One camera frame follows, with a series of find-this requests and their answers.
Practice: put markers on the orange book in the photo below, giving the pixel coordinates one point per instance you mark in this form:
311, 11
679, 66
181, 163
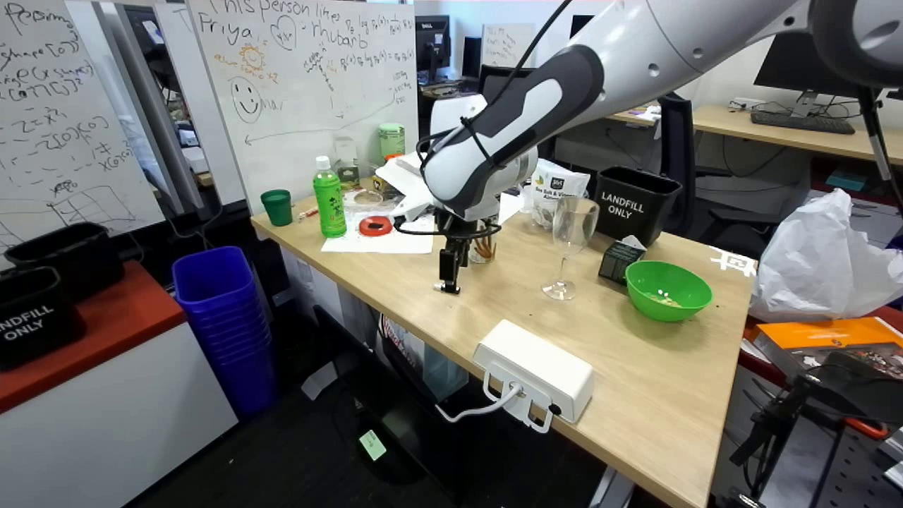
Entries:
821, 334

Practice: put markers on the white power box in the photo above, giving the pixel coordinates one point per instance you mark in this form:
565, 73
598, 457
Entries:
533, 368

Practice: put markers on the wooden office desk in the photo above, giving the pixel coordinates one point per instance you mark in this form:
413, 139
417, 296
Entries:
734, 124

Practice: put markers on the black keyboard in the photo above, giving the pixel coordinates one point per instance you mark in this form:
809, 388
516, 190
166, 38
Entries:
801, 115

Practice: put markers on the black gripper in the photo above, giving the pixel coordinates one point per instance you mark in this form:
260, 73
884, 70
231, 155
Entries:
462, 228

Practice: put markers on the red tape roll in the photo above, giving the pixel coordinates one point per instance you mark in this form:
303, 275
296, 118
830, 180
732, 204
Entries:
366, 227

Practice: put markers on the whiteboard with dense handwriting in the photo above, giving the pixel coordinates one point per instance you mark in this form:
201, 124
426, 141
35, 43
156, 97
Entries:
66, 122

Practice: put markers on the white tray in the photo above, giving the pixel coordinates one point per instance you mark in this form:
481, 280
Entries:
399, 177

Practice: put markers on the black tripod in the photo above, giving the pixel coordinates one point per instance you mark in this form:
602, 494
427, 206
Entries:
781, 412

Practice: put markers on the flat white paper sheet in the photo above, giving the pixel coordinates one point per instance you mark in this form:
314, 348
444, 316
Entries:
348, 244

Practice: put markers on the white cabinet with red top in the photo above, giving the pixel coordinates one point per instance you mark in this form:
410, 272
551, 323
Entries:
115, 423

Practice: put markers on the small whiteboard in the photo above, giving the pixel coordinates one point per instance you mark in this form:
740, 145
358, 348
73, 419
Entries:
509, 43

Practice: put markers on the black computer monitor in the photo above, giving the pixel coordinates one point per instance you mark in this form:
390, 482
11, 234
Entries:
801, 60
434, 43

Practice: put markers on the green plastic bowl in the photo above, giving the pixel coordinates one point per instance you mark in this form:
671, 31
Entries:
667, 292

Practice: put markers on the black case with green label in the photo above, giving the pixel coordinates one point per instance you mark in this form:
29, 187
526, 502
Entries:
376, 423

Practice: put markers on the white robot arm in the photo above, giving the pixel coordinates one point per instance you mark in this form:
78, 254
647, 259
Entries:
639, 45

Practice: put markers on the clear plastic jar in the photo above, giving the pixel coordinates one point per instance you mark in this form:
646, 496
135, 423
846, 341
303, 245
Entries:
348, 163

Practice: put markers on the dark magazine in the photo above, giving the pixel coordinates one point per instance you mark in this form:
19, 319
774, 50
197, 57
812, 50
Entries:
847, 375

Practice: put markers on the large whiteboard with smiley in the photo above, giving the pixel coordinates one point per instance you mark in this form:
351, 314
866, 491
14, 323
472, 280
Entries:
300, 103

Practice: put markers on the green lidded container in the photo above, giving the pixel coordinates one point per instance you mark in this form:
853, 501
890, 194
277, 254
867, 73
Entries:
390, 141

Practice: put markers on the printed white paper bag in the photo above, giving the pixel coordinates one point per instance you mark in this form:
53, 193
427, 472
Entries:
554, 177

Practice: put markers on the grey paper sheet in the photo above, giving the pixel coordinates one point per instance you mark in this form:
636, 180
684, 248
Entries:
317, 378

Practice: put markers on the stack of blue bins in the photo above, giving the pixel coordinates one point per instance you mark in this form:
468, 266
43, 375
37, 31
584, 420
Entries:
228, 327

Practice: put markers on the green plastic bottle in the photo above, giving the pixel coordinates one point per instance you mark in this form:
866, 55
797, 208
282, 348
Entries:
328, 200

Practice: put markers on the clear wine glass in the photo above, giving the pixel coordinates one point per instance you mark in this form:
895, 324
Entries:
569, 227

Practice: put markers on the black landfill bin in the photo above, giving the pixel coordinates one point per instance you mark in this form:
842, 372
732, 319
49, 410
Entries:
636, 206
33, 324

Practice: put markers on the small brown object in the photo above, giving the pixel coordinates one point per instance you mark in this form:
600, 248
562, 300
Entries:
485, 245

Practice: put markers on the black mesh office chair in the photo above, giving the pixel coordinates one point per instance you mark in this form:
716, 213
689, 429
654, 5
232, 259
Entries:
496, 80

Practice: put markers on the green plastic cup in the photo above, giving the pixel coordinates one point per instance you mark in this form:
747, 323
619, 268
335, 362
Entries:
277, 208

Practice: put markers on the white plastic bag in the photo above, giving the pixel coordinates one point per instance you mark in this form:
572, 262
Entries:
828, 262

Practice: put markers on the plain black bin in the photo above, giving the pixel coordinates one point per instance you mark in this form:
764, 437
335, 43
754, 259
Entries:
66, 258

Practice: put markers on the small black carton box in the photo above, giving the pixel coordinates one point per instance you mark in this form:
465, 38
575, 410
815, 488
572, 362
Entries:
619, 262

